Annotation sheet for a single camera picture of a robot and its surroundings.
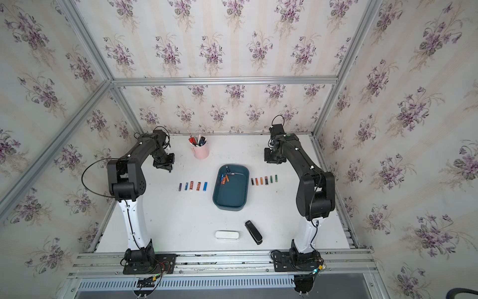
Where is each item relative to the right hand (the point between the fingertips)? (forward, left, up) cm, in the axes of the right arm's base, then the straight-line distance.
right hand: (272, 159), depth 92 cm
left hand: (0, +54, -9) cm, 54 cm away
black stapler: (-33, +9, -9) cm, 35 cm away
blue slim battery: (-7, +45, -12) cm, 47 cm away
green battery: (-4, -4, -12) cm, 13 cm away
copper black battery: (-5, +2, -12) cm, 13 cm away
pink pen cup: (+10, +39, -7) cm, 41 cm away
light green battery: (-4, -1, -12) cm, 13 cm away
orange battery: (-5, +5, -12) cm, 14 cm away
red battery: (-10, +38, -11) cm, 41 cm away
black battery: (-6, +10, -12) cm, 16 cm away
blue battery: (-9, +35, -12) cm, 38 cm away
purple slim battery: (-10, +48, -11) cm, 50 cm away
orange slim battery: (-5, +7, -12) cm, 15 cm away
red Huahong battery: (-9, +42, -11) cm, 44 cm away
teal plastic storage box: (-9, +21, -12) cm, 26 cm away
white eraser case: (-34, +21, -10) cm, 41 cm away
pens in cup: (+14, +41, -3) cm, 44 cm away
